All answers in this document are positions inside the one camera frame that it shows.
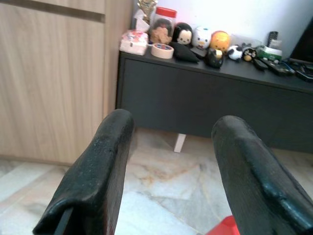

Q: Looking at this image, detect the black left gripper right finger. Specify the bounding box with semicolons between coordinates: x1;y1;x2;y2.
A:
211;115;313;235

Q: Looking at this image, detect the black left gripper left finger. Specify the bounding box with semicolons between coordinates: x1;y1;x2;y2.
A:
32;109;135;235

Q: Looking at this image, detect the red plastic item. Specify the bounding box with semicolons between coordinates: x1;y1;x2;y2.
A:
206;215;240;235

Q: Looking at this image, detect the white console leg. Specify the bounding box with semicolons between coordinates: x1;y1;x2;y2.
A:
173;133;188;154

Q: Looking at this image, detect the black TV console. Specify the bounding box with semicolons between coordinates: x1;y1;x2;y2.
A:
116;50;313;154

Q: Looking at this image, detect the light wooden cabinet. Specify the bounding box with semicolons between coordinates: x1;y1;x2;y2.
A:
0;0;135;167

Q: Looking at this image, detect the small black remote control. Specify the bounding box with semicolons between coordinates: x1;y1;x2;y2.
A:
253;58;269;71

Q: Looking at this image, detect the long black remote control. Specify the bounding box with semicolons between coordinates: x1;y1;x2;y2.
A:
263;57;295;76

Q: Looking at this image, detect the black blue-edged remote control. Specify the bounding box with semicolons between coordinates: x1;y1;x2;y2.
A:
294;65;313;81

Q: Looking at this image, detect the small black bird plush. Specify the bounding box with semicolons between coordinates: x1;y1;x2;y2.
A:
242;44;258;62

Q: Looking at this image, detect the black yellow plush toy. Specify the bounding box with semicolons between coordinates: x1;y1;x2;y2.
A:
204;47;224;69

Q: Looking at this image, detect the white black panda plush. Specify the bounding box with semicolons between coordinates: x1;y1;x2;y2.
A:
227;45;243;61

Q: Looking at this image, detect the green white box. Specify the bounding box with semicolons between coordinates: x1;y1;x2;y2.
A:
256;45;283;61

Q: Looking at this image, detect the pink white tissue pack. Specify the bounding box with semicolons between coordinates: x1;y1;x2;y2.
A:
119;29;149;56

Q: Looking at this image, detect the beige masking tape roll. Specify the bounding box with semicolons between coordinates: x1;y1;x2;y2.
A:
151;43;175;59

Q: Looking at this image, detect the orange bear plush toy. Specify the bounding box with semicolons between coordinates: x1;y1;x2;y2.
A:
210;30;231;51

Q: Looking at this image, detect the black cloth pouch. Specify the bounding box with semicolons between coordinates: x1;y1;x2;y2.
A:
170;41;200;64

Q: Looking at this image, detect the black upright remote control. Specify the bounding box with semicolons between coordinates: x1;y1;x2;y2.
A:
268;31;279;47

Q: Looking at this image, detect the black television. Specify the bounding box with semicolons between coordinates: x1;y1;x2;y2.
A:
290;24;313;62

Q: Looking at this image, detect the white duck plush toy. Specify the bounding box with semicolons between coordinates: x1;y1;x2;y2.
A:
192;25;212;49

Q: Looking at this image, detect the black mouse plush toy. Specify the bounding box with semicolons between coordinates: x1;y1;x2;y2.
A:
172;22;194;47

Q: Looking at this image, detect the clear jar red lid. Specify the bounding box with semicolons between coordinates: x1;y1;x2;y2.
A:
149;6;177;45

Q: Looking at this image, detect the golden trophy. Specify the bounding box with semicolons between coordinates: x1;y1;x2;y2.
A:
136;0;158;24

